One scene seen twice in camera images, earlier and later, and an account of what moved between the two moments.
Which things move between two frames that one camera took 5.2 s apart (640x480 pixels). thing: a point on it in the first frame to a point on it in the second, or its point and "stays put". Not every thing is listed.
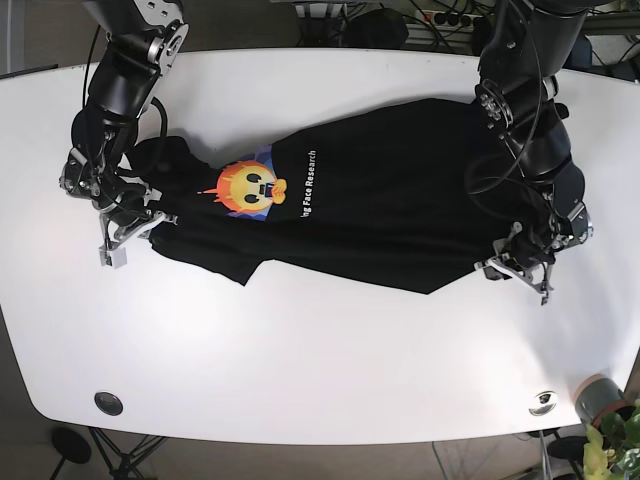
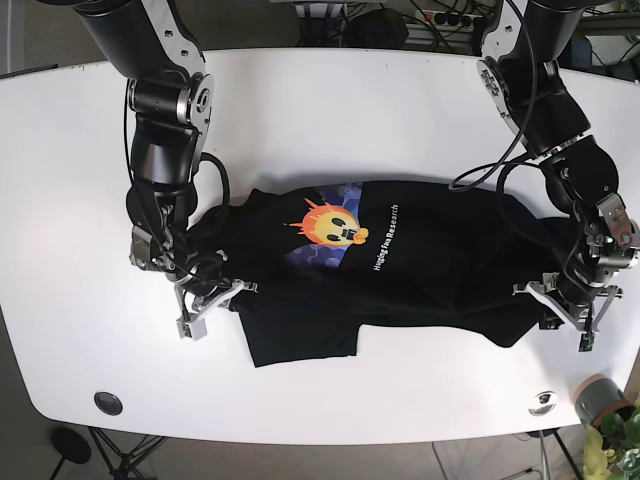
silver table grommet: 543,403 stays put
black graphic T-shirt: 381,195 to 308,267
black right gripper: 570,222 to 612,243
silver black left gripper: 82,178 to 199,273
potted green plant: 612,447 stays put
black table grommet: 108,403 stays put
